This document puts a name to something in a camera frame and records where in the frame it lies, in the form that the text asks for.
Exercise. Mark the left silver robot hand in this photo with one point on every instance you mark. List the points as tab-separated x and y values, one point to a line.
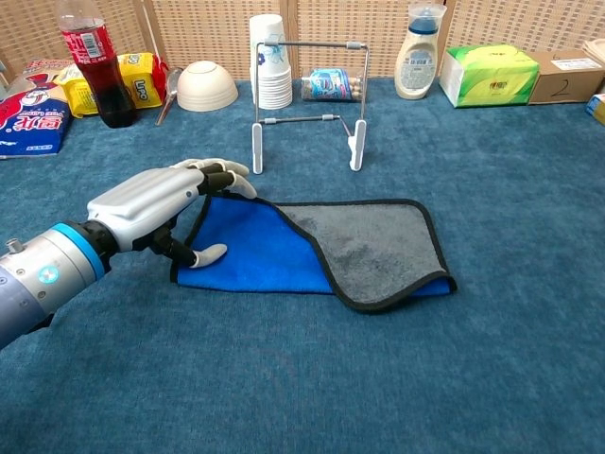
142	203

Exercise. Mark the grey and blue cloth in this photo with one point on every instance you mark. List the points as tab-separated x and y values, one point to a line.
378	246

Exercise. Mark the yellow biscuit bag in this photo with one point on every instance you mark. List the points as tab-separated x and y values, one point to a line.
142	85

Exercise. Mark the metal spoon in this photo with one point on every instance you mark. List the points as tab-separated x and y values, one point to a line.
172	82

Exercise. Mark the cream upturned bowl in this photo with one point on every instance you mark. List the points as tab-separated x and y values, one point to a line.
205	87

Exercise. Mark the cola bottle red label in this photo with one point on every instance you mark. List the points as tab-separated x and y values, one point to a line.
101	71

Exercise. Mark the red white blue snack bag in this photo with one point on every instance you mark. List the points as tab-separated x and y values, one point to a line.
28	123

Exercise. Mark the white paper cup stack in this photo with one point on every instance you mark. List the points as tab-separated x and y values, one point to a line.
276	80

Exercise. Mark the woven bamboo folding screen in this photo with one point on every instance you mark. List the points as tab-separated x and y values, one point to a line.
212	33

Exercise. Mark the clear candy box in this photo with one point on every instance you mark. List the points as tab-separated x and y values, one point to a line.
328	85

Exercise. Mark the blue table cloth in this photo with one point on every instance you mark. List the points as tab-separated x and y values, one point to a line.
331	378

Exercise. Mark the cream detergent bottle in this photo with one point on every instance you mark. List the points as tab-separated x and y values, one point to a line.
416	66

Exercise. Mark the green tissue pack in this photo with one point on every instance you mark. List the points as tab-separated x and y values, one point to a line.
491	78

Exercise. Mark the brown cardboard box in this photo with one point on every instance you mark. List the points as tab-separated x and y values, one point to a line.
562	80

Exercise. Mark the orange and blue box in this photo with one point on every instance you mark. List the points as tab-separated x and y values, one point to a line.
596	108

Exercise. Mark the beige lidded food container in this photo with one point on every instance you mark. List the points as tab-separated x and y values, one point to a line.
596	49

